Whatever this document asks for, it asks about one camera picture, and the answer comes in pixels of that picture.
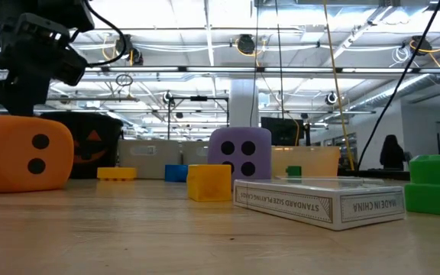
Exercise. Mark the orange foam die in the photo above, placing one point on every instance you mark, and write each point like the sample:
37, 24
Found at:
17, 156

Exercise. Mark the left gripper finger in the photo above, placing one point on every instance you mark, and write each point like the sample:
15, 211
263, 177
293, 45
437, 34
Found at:
19, 95

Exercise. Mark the orange plastic bin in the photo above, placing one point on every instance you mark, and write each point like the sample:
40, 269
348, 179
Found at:
315, 158

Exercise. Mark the person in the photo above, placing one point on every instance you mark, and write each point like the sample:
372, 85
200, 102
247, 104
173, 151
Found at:
392, 153

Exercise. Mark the grey white card deck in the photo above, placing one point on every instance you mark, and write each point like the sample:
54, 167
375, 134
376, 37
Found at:
300, 206

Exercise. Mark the green two-stud brick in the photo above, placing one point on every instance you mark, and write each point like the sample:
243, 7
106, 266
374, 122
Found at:
434, 183
293, 170

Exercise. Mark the yellow-orange flat brick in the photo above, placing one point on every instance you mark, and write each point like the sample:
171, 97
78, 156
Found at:
117, 173

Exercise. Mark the black pumpkin face bucket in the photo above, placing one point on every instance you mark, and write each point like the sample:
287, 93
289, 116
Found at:
94, 145

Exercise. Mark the black monitor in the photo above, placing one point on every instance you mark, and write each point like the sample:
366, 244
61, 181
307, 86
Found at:
283, 131

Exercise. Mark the white building column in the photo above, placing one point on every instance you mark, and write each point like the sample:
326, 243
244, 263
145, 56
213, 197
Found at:
243, 103

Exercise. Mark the grey plastic bin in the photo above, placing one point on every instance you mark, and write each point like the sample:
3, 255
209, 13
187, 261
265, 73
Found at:
195, 153
149, 160

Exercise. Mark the black background rig frame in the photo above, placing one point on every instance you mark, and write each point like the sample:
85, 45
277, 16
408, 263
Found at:
198, 98

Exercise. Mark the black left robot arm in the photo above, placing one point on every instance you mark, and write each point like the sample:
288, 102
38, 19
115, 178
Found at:
52, 11

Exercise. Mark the small yellow brick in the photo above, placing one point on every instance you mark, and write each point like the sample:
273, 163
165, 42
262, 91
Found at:
209, 182

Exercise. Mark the purple foam die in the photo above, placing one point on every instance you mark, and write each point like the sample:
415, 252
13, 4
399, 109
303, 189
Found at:
239, 153

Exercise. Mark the small blue brick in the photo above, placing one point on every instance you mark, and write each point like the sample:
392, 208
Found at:
176, 173

